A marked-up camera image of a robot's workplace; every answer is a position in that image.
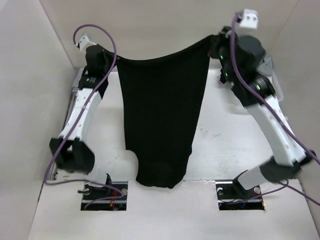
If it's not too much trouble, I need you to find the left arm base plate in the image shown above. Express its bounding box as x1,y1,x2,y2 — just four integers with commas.
77,181,129,211

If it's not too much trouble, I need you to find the folded grey tank top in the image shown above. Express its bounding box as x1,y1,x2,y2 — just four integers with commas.
71,67,85,94

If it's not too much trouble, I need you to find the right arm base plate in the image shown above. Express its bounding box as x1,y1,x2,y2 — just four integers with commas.
215,181,265,211

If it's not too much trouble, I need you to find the white plastic basket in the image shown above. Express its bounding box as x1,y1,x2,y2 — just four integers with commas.
257,54,284,102

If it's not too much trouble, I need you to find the black tank top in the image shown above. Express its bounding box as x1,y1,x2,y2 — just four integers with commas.
116,35,214,189

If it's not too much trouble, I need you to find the right metal table rail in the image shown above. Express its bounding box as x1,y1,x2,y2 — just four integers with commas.
299,179,309,203

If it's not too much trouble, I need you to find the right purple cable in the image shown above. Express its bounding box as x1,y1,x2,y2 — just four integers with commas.
229,12,320,208

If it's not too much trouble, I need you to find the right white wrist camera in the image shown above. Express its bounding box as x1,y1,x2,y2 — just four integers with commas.
237,8,259,30

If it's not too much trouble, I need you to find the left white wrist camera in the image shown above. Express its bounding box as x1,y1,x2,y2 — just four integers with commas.
75,33,97,53

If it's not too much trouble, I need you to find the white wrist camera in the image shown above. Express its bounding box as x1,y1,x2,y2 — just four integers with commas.
75,33,97,53
237,8,259,30

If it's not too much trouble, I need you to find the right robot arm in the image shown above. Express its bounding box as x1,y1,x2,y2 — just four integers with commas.
209,26,312,198

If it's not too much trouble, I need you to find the purple cable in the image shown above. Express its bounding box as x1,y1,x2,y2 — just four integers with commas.
43,23,126,210
229,12,320,208

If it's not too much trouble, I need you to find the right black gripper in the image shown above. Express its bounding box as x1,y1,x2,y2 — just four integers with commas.
208,25,246,83

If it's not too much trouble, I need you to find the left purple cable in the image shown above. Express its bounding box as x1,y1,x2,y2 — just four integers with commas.
43,23,126,210

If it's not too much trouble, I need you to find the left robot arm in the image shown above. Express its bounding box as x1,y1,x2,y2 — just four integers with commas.
49,44,114,200

